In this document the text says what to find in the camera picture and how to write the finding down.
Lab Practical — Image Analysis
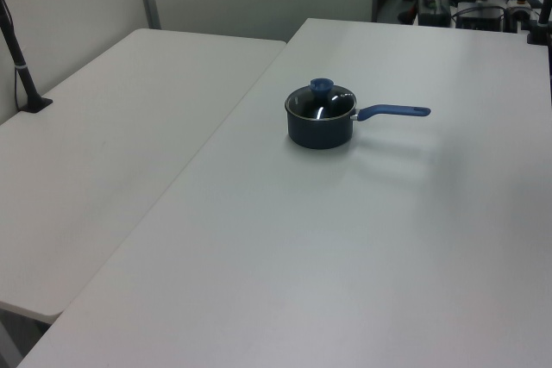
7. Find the thin black stand cable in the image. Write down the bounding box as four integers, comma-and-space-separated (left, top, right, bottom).
0, 0, 23, 111

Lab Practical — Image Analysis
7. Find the glass lid with blue knob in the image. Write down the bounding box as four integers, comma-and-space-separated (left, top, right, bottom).
284, 77, 359, 122

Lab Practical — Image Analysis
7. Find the black camera stand pole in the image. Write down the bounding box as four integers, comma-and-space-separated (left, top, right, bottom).
0, 0, 54, 114

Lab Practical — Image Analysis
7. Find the black electronics box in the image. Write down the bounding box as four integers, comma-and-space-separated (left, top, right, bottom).
455, 5, 506, 32

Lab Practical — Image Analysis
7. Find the dark blue saucepan, blue handle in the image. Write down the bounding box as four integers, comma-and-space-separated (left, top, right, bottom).
284, 99, 432, 151

